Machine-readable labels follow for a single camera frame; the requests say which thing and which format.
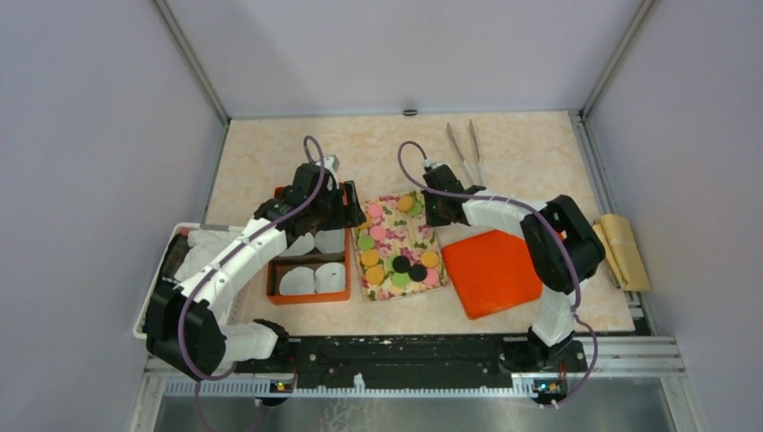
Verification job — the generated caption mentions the pink cookie bottom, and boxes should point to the pink cookie bottom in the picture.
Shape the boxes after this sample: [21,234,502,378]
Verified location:
[422,268,439,287]

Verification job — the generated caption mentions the green cookie bottom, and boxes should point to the green cookie bottom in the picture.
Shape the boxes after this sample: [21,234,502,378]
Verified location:
[390,273,411,289]

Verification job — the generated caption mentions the purple cable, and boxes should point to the purple cable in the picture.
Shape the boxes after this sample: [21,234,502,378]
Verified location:
[397,140,599,409]
[177,135,328,432]

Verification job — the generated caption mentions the green cookie top right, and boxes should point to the green cookie top right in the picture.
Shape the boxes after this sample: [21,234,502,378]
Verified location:
[406,201,423,217]

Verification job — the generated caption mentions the orange cookie lower left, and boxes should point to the orange cookie lower left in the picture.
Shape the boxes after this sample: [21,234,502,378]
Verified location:
[364,265,386,285]

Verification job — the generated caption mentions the white perforated basket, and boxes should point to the white perforated basket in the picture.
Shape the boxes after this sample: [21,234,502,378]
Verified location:
[132,222,244,342]

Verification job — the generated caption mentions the orange box lid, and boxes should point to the orange box lid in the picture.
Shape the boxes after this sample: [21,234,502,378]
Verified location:
[442,230,543,320]

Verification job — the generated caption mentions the metal tongs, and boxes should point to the metal tongs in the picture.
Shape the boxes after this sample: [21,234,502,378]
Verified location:
[445,119,489,187]

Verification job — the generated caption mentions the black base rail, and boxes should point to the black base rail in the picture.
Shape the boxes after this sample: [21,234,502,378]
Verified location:
[235,334,588,390]

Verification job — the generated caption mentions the floral tray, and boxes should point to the floral tray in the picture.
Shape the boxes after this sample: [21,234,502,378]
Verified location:
[352,191,449,302]

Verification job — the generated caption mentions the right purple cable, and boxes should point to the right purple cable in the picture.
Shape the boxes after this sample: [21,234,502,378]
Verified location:
[397,140,599,409]

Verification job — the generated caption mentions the tan paper roll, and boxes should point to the tan paper roll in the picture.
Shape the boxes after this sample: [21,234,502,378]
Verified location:
[593,213,652,293]

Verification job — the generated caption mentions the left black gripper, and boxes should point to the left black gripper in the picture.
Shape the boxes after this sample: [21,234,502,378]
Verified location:
[310,180,366,231]

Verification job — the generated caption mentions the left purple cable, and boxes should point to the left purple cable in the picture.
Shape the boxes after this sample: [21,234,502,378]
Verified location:
[177,135,328,432]

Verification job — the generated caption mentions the orange cookie box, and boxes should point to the orange cookie box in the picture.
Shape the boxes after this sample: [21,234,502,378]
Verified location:
[265,185,353,306]

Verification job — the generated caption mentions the pink cookie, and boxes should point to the pink cookie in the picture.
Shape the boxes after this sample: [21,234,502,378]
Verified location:
[367,202,383,219]
[422,268,439,287]
[369,225,387,241]

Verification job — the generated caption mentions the white cloth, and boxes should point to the white cloth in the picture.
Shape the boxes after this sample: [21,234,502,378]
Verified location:
[173,229,239,282]

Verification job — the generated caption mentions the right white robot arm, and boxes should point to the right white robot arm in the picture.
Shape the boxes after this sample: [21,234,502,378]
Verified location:
[423,163,606,371]

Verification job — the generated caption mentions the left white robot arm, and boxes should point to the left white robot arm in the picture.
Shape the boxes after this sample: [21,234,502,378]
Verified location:
[143,155,365,381]

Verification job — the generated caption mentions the green cookie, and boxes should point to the green cookie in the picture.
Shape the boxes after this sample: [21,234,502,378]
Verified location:
[390,273,411,289]
[356,234,375,251]
[406,201,423,217]

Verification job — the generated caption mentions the orange cookie top right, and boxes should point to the orange cookie top right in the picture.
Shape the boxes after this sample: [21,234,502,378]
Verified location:
[397,195,416,213]

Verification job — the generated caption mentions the green cookie left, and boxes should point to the green cookie left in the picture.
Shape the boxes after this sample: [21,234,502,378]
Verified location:
[356,234,375,251]

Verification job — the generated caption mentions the orange cookie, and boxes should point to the orange cookie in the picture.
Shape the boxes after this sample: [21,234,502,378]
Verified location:
[419,250,442,270]
[364,265,386,285]
[397,195,416,213]

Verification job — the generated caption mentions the black cookie lower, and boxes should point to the black cookie lower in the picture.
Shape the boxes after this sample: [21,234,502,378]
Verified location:
[408,264,428,283]

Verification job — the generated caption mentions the orange cookie mid left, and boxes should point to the orange cookie mid left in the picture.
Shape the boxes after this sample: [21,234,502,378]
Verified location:
[360,249,381,268]

